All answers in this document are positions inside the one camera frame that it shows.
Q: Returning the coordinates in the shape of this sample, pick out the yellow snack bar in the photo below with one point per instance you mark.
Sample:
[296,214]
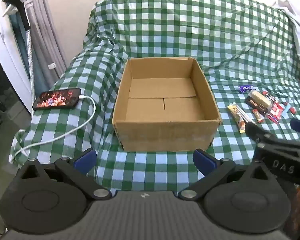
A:
[235,113]

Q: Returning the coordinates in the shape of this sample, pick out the white printed cloth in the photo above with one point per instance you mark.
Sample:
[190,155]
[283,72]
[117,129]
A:
[298,22]

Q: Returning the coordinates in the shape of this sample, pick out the white curtain clip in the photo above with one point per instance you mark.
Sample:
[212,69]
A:
[51,65]

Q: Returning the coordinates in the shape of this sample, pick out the black smartphone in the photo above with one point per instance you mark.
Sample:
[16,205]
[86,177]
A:
[56,98]

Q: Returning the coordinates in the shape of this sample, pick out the teal curtain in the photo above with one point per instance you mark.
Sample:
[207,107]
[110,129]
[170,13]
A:
[17,32]

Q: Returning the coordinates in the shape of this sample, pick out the silver snack bar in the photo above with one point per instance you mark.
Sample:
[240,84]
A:
[245,116]

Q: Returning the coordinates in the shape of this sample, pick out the white door frame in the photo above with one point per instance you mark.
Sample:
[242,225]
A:
[3,45]

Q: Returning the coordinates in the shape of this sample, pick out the purple candy wrapper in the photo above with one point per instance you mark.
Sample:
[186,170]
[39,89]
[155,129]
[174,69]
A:
[245,88]

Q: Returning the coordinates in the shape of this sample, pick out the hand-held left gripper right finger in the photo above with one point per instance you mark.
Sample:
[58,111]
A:
[203,161]

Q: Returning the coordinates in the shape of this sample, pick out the light blue packet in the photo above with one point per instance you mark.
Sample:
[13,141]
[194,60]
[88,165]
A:
[286,108]

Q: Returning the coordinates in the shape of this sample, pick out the small orange red candy bar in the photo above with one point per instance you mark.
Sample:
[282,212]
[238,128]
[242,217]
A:
[257,116]

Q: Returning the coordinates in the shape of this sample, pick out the red white snack packet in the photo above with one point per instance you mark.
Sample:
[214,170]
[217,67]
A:
[276,111]

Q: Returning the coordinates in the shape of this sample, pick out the dark chocolate bar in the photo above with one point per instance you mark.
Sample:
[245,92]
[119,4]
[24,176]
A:
[251,103]

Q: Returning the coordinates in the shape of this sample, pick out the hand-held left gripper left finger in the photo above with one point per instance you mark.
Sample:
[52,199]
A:
[86,160]

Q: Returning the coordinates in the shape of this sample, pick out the clear cracker pack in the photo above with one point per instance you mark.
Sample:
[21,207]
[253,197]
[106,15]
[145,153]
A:
[260,98]

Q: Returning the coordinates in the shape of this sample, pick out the green checked cloth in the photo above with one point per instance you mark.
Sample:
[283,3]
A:
[177,30]

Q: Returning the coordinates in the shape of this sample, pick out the cardboard box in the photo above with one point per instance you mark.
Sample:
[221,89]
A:
[165,135]

